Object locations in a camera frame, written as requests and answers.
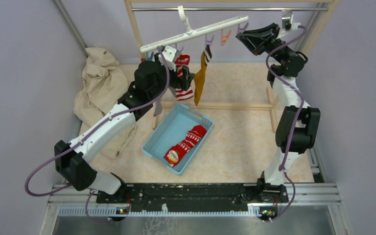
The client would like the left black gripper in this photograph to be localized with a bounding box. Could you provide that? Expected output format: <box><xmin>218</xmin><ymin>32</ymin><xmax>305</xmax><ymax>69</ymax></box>
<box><xmin>149</xmin><ymin>52</ymin><xmax>194</xmax><ymax>99</ymax></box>

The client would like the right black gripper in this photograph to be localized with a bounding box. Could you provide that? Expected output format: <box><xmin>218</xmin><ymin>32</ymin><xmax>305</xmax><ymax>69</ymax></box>
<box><xmin>236</xmin><ymin>23</ymin><xmax>292</xmax><ymax>63</ymax></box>

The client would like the mustard yellow sock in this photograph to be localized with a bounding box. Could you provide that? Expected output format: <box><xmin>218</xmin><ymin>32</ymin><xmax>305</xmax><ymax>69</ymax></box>
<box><xmin>193</xmin><ymin>45</ymin><xmax>212</xmax><ymax>106</ymax></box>

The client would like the purple clothes clip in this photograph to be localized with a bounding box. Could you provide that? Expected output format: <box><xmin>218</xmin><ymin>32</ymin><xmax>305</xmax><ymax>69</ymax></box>
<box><xmin>236</xmin><ymin>22</ymin><xmax>249</xmax><ymax>35</ymax></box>
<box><xmin>174</xmin><ymin>44</ymin><xmax>184</xmax><ymax>57</ymax></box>
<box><xmin>205</xmin><ymin>34</ymin><xmax>214</xmax><ymax>46</ymax></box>

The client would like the white plastic clip hanger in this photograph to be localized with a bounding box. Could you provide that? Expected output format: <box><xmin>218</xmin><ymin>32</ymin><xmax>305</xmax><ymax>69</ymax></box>
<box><xmin>140</xmin><ymin>5</ymin><xmax>249</xmax><ymax>53</ymax></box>

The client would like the red Santa Christmas sock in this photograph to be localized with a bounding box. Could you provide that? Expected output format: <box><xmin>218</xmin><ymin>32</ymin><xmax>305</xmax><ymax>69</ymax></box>
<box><xmin>164</xmin><ymin>125</ymin><xmax>207</xmax><ymax>167</ymax></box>

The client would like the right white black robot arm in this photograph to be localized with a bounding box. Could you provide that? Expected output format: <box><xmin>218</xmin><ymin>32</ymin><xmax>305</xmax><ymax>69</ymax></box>
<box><xmin>236</xmin><ymin>23</ymin><xmax>321</xmax><ymax>202</ymax></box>

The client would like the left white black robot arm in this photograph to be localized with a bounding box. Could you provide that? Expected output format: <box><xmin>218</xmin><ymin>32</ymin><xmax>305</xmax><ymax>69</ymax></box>
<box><xmin>54</xmin><ymin>61</ymin><xmax>194</xmax><ymax>203</ymax></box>

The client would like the salmon clothes clip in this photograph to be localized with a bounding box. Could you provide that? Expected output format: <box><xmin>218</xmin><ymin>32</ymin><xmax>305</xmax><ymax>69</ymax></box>
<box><xmin>220</xmin><ymin>29</ymin><xmax>232</xmax><ymax>46</ymax></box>

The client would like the teal clothes clip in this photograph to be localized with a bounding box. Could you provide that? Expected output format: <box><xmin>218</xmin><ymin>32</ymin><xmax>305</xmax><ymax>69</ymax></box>
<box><xmin>145</xmin><ymin>51</ymin><xmax>155</xmax><ymax>61</ymax></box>

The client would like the red white striped sock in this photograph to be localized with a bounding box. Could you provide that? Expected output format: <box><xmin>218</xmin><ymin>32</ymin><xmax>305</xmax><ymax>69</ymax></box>
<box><xmin>175</xmin><ymin>54</ymin><xmax>194</xmax><ymax>101</ymax></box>

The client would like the blue plastic basket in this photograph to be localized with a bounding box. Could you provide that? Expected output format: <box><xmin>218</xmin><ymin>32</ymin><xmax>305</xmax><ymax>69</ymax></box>
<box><xmin>142</xmin><ymin>103</ymin><xmax>214</xmax><ymax>175</ymax></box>

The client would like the grey striped-cuff sock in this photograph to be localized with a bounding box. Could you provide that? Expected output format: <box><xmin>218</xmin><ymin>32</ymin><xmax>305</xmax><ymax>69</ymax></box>
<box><xmin>153</xmin><ymin>98</ymin><xmax>163</xmax><ymax>117</ymax></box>

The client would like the beige crumpled cloth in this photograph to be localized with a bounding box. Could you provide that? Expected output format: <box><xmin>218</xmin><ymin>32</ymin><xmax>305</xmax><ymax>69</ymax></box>
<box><xmin>73</xmin><ymin>47</ymin><xmax>137</xmax><ymax>159</ymax></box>

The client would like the metal rack rod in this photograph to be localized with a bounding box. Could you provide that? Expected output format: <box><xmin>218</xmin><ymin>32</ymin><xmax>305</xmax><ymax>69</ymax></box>
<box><xmin>131</xmin><ymin>7</ymin><xmax>329</xmax><ymax>12</ymax></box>

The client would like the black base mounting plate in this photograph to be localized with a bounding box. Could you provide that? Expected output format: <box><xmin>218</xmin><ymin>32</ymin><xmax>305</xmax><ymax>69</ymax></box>
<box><xmin>96</xmin><ymin>182</ymin><xmax>289</xmax><ymax>212</ymax></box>

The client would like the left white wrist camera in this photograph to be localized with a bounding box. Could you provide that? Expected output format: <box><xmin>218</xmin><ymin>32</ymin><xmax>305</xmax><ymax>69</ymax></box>
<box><xmin>158</xmin><ymin>46</ymin><xmax>177</xmax><ymax>71</ymax></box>

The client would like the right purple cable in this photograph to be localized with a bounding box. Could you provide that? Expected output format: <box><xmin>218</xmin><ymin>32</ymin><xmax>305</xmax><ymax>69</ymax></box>
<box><xmin>265</xmin><ymin>25</ymin><xmax>307</xmax><ymax>223</ymax></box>

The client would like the purple cable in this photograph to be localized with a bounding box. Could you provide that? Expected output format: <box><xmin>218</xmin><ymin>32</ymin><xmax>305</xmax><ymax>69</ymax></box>
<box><xmin>265</xmin><ymin>25</ymin><xmax>307</xmax><ymax>223</ymax></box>
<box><xmin>24</xmin><ymin>47</ymin><xmax>171</xmax><ymax>224</ymax></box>

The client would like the wooden clothes rack frame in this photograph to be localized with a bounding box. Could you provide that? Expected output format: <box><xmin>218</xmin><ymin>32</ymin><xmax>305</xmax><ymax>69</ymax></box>
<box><xmin>123</xmin><ymin>0</ymin><xmax>341</xmax><ymax>134</ymax></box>

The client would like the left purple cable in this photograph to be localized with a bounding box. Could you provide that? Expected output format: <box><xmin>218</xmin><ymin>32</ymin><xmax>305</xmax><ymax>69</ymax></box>
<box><xmin>24</xmin><ymin>47</ymin><xmax>171</xmax><ymax>224</ymax></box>

